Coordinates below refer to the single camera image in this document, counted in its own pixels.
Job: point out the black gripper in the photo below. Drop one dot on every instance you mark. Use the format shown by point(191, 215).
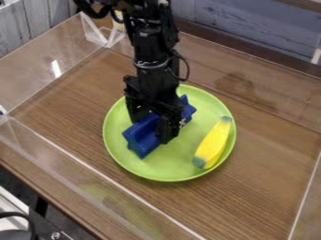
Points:
point(151, 94)

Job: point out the blue plastic block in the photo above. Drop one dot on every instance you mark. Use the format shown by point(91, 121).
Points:
point(140, 134)

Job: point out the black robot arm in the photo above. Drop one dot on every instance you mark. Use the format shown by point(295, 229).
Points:
point(152, 34)

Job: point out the green round plate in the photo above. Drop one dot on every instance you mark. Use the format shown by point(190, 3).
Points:
point(167, 164)

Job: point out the yellow toy banana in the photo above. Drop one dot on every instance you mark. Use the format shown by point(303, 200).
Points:
point(212, 145)

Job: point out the clear acrylic enclosure wall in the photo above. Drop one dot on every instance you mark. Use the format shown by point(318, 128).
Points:
point(60, 82)

